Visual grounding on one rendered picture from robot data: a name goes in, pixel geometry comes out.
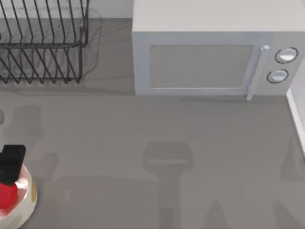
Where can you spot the large microwave knob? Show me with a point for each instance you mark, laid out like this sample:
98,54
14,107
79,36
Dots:
286,55

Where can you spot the microwave door with window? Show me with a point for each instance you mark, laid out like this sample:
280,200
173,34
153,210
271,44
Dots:
143,62

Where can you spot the cream bowl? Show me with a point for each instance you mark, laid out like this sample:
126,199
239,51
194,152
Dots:
28,200

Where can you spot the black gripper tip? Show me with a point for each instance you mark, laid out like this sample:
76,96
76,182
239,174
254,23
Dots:
10,162

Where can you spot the small microwave knob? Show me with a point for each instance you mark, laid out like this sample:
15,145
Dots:
277,76

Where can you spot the red apple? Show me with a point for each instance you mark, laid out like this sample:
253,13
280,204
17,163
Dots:
7,195

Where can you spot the pale microwave oven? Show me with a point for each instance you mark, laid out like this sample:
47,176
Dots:
202,19

